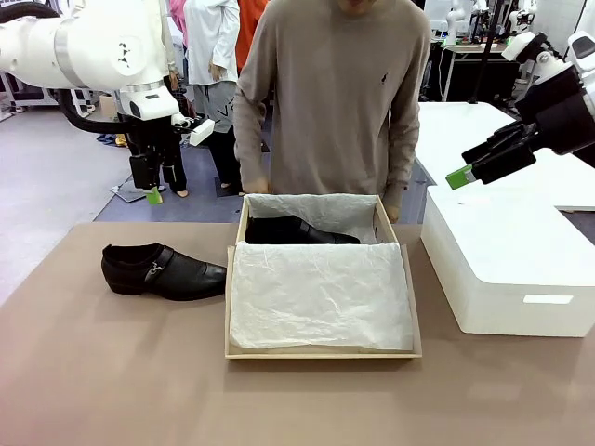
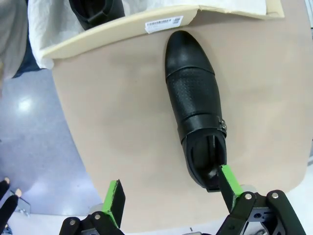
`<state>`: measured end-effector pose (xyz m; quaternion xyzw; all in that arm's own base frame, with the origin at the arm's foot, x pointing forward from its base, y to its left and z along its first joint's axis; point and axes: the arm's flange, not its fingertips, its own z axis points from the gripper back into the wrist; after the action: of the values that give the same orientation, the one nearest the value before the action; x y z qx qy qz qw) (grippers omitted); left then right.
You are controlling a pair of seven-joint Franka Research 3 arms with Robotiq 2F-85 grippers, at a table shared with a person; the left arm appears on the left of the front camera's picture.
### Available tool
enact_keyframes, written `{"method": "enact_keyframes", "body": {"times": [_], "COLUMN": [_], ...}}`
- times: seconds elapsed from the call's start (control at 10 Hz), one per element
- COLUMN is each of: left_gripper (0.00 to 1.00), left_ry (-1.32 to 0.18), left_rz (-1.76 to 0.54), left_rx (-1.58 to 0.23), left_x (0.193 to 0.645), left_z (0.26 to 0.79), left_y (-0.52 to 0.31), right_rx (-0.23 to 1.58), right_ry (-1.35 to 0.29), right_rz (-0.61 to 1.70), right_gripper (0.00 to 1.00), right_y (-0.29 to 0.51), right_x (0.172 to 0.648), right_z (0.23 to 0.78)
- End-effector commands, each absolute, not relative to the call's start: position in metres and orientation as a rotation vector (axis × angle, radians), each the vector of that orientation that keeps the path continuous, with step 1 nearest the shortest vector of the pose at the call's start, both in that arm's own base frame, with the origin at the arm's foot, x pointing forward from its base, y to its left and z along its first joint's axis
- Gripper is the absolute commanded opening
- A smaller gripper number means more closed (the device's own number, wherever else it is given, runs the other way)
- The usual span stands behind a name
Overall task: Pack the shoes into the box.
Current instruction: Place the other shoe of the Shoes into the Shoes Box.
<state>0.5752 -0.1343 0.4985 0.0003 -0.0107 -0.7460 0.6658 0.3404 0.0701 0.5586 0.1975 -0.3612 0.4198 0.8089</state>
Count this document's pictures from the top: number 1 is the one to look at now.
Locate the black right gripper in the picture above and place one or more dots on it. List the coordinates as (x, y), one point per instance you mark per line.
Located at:
(562, 116)

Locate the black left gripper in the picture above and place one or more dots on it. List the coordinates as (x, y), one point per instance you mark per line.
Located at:
(151, 139)

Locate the black leather buckle shoe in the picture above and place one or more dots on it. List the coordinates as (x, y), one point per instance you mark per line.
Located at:
(162, 279)
(297, 232)

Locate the white tissue paper sheet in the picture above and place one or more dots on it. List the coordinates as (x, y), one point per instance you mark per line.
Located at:
(321, 297)

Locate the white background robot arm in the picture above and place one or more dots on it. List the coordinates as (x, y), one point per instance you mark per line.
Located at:
(453, 21)

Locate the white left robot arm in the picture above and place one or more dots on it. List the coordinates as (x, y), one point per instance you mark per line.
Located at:
(88, 46)

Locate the person's left forearm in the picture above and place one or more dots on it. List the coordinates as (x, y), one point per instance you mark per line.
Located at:
(402, 153)

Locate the person's right forearm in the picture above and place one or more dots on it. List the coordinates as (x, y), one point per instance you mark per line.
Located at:
(248, 139)

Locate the small cardboard box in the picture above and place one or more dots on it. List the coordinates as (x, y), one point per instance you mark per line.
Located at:
(108, 106)

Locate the brown cardboard shoe box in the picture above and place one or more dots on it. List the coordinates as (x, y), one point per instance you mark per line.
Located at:
(321, 355)

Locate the person's right hand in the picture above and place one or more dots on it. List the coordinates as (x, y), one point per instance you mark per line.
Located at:
(256, 185)

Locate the person's left hand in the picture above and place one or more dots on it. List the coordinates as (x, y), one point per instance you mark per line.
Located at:
(393, 206)

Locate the grey flat floor board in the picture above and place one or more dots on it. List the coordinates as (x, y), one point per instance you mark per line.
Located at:
(125, 191)

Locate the pile of clothes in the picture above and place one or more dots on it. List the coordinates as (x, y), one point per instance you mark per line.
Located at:
(109, 138)

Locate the black tripod pole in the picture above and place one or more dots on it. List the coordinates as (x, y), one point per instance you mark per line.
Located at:
(485, 51)

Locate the wooden top desk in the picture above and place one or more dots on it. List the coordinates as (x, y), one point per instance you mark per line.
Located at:
(465, 51)

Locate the white plastic bin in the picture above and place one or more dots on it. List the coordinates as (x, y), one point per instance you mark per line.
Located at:
(506, 269)

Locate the bystander in white shirt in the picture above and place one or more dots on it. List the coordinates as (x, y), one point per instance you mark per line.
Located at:
(214, 56)

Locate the bystander in pink top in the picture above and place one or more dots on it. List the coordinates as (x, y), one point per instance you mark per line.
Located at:
(177, 18)

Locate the bystander in orange top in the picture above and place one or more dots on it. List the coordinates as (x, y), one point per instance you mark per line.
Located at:
(246, 32)

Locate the person in beige sweater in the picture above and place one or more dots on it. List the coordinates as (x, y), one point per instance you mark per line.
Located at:
(339, 93)

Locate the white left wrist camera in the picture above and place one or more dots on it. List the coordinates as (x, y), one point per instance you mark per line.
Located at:
(200, 132)

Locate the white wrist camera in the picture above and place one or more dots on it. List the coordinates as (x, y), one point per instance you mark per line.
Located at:
(523, 46)
(200, 132)

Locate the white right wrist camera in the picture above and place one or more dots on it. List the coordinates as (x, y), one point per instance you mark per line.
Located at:
(523, 46)

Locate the white frame workbench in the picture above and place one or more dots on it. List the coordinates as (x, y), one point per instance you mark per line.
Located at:
(28, 93)

